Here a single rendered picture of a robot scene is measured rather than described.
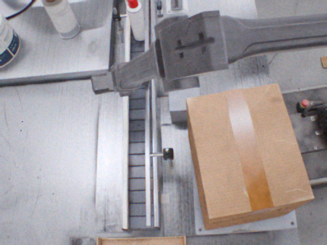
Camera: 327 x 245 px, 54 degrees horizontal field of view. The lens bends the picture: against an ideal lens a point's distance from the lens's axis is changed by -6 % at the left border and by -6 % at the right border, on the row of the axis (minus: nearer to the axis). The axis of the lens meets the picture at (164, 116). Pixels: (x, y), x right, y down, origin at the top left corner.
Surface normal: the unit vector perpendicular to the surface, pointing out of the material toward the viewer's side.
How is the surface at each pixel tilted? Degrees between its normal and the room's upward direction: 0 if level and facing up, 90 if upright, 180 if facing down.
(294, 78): 0
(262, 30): 32
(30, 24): 0
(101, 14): 0
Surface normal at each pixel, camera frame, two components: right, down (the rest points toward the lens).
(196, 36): -0.81, 0.17
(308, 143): -0.08, -0.41
